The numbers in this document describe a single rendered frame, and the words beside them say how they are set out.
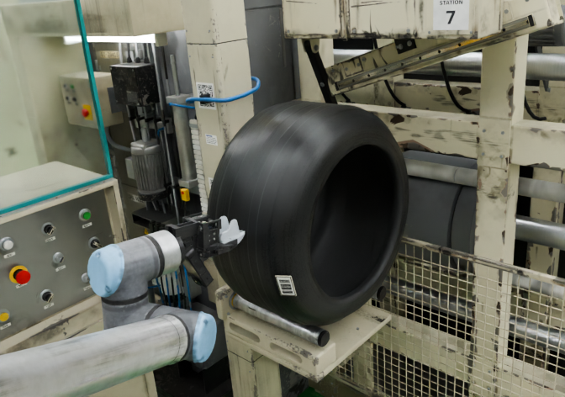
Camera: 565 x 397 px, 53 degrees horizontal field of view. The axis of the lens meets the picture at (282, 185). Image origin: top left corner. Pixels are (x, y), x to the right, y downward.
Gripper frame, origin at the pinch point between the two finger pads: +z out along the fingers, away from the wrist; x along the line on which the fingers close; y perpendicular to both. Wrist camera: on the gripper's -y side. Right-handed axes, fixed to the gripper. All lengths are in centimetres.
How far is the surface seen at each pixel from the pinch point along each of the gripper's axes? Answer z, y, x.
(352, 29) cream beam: 43, 48, 0
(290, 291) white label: 5.5, -12.4, -11.3
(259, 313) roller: 18.7, -31.4, 12.3
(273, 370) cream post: 40, -67, 27
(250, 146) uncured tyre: 9.5, 19.4, 6.0
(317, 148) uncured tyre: 15.3, 20.4, -10.7
